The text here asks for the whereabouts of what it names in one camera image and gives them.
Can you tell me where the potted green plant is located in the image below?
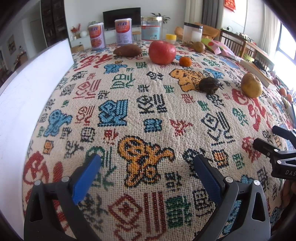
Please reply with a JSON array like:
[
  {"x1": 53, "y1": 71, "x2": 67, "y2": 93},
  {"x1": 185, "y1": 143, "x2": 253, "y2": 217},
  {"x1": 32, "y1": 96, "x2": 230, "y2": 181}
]
[{"x1": 151, "y1": 13, "x2": 171, "y2": 24}]

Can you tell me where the wooden chair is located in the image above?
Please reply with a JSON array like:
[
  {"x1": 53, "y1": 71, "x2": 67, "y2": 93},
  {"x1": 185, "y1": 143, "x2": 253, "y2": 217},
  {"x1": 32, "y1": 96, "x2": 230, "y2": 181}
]
[{"x1": 219, "y1": 29, "x2": 274, "y2": 70}]

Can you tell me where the red apple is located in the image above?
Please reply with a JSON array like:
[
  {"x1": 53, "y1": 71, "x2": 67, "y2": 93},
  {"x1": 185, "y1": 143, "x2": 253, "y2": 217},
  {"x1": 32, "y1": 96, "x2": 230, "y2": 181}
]
[{"x1": 148, "y1": 40, "x2": 176, "y2": 65}]

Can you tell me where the tan cushion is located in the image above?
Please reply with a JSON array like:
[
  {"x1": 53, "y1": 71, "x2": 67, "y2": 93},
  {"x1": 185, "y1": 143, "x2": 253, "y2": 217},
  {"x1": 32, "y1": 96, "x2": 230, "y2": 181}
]
[{"x1": 174, "y1": 22, "x2": 221, "y2": 40}]

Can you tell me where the black television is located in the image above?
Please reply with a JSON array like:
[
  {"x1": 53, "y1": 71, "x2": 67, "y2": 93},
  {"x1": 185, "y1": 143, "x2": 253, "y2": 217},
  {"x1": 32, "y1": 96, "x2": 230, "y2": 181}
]
[{"x1": 103, "y1": 8, "x2": 141, "y2": 30}]

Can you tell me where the brown cardboard box on floor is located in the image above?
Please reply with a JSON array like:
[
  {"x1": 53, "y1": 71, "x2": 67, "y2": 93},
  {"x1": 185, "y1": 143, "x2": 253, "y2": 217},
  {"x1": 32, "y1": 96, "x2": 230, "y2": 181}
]
[{"x1": 71, "y1": 45, "x2": 84, "y2": 53}]

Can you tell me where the red flower vase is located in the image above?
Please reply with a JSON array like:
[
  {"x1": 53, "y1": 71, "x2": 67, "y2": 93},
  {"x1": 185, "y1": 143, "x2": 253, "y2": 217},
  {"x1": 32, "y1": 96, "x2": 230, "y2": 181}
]
[{"x1": 70, "y1": 23, "x2": 81, "y2": 39}]

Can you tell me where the brown sweet potato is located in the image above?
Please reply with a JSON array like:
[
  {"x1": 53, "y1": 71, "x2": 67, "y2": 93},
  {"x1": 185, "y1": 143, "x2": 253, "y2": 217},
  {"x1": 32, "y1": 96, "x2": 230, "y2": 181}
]
[{"x1": 113, "y1": 44, "x2": 142, "y2": 57}]

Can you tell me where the white tv cabinet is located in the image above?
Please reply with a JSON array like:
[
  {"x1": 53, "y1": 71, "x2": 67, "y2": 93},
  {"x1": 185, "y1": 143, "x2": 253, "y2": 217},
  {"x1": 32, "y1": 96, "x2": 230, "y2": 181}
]
[{"x1": 70, "y1": 27, "x2": 167, "y2": 48}]

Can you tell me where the small yellow-lid jar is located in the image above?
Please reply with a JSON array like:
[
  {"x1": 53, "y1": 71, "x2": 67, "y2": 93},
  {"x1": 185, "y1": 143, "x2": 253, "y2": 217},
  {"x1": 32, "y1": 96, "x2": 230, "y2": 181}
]
[{"x1": 165, "y1": 34, "x2": 177, "y2": 45}]

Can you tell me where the small orange tangerine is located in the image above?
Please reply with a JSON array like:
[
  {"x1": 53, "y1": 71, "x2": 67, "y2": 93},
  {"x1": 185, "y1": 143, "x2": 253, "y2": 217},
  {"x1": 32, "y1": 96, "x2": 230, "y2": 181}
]
[{"x1": 179, "y1": 56, "x2": 192, "y2": 67}]

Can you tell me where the clear container black lid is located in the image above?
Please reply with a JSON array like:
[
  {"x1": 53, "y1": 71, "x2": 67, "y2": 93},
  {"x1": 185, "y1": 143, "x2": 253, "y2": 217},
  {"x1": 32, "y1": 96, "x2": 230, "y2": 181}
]
[{"x1": 182, "y1": 22, "x2": 203, "y2": 43}]

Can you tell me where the clear glass jar gold lid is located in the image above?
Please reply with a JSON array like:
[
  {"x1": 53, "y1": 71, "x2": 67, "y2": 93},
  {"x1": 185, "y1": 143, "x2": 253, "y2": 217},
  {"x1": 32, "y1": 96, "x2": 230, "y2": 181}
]
[{"x1": 141, "y1": 16, "x2": 163, "y2": 42}]

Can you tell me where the yellow-brown pear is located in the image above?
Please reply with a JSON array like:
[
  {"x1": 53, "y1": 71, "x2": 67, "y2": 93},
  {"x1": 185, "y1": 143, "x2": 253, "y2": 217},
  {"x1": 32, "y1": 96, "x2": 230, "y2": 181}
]
[{"x1": 241, "y1": 72, "x2": 263, "y2": 98}]

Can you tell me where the brown kiwi fruit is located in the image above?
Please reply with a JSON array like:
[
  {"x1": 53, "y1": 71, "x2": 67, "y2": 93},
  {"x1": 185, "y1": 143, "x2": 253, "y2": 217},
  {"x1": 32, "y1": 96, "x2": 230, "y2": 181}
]
[{"x1": 193, "y1": 42, "x2": 205, "y2": 53}]

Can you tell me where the dark glass cabinet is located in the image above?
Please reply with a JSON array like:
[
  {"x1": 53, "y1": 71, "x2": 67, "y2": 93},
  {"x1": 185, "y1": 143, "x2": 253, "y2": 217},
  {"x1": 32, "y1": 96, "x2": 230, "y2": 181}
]
[{"x1": 40, "y1": 0, "x2": 69, "y2": 47}]

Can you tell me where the orange-label can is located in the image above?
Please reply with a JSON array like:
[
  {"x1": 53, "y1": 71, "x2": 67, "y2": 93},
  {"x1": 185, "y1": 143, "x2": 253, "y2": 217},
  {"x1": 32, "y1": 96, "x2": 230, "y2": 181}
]
[{"x1": 88, "y1": 23, "x2": 106, "y2": 50}]

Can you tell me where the patterned woven tablecloth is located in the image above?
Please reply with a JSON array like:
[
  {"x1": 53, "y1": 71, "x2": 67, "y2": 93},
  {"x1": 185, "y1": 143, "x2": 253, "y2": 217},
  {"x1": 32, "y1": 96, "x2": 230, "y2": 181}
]
[{"x1": 23, "y1": 43, "x2": 293, "y2": 240}]

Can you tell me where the pink patterned bag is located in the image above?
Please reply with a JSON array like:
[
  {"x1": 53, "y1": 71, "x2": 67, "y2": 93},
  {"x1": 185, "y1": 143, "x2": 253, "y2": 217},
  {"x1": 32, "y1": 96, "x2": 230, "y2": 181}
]
[{"x1": 201, "y1": 38, "x2": 236, "y2": 59}]

